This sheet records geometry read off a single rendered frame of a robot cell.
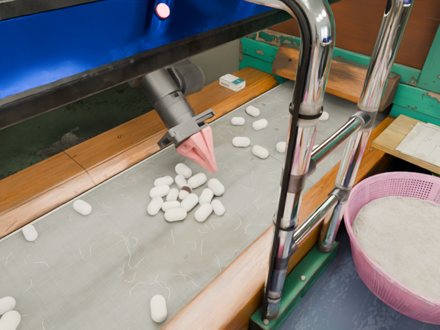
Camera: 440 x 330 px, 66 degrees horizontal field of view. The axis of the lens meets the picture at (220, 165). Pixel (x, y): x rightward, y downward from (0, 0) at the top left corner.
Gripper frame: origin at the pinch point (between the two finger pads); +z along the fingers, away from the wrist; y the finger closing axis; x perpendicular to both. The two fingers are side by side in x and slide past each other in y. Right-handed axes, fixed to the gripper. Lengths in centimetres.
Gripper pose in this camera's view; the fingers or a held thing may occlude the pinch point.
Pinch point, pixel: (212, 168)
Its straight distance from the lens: 60.4
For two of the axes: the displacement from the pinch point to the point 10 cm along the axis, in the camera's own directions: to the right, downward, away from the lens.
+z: 5.5, 8.4, 0.0
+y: 6.9, -4.5, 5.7
